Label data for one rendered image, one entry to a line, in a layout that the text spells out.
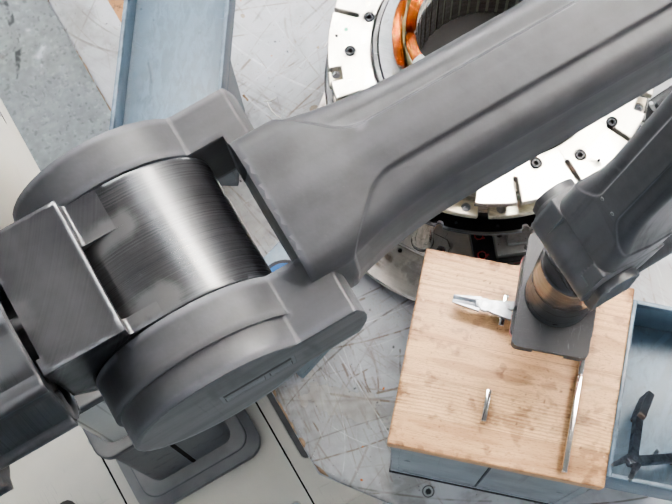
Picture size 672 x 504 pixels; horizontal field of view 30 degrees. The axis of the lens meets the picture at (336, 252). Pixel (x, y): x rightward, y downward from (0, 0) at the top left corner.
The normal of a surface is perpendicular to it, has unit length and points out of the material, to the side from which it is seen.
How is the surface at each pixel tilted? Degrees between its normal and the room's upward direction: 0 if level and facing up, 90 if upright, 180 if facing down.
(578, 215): 74
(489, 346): 0
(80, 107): 0
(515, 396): 0
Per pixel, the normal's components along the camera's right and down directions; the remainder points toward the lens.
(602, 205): -0.84, 0.39
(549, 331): -0.03, -0.28
